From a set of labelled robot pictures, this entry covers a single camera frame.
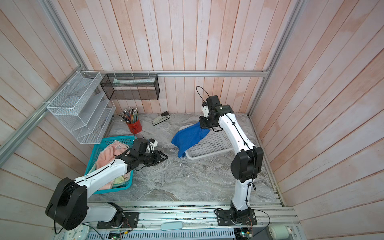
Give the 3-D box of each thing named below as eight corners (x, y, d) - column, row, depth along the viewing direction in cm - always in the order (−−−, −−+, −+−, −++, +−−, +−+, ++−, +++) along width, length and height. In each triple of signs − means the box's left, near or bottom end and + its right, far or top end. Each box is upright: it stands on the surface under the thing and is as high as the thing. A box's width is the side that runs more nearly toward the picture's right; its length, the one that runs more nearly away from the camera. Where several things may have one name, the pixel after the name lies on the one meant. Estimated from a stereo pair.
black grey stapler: (153, 126, 115) (152, 122, 111) (150, 122, 117) (149, 118, 114) (170, 117, 121) (169, 114, 117) (167, 114, 123) (166, 110, 120)
